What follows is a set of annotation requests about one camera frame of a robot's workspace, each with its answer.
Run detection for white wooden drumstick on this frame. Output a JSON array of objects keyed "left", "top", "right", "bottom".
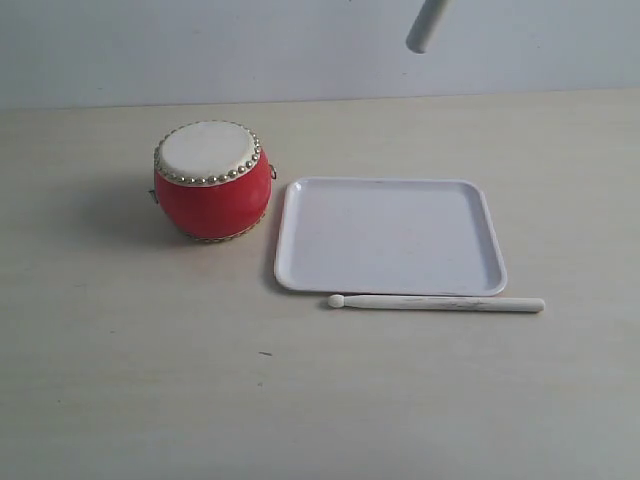
[
  {"left": 406, "top": 0, "right": 449, "bottom": 54},
  {"left": 327, "top": 294, "right": 545, "bottom": 314}
]

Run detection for small red drum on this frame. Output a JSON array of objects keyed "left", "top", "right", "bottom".
[{"left": 152, "top": 120, "right": 277, "bottom": 242}]

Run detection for white plastic tray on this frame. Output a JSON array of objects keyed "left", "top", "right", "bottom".
[{"left": 274, "top": 177, "right": 507, "bottom": 297}]

